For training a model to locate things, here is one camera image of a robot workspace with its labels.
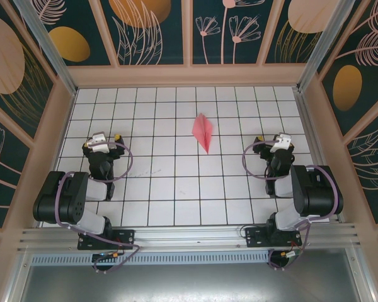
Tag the pink paper sheet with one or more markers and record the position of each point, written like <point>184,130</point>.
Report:
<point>204,130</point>

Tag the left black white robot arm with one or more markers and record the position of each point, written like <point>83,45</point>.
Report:
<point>56,204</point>

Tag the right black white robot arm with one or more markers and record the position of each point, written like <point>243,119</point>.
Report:
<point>318,192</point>

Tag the grey metal sheet panel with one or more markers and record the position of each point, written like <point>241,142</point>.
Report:
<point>189,286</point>

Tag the aluminium side rail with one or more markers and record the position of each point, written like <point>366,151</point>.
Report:
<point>318,141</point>

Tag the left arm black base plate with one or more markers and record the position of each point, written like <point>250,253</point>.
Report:
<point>126,237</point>

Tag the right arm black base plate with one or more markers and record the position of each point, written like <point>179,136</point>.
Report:
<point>255,236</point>

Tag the aluminium frame post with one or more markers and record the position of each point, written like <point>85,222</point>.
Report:
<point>327,47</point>
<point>44,47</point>

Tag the long aluminium mounting rail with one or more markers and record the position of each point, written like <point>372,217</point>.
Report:
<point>189,236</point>

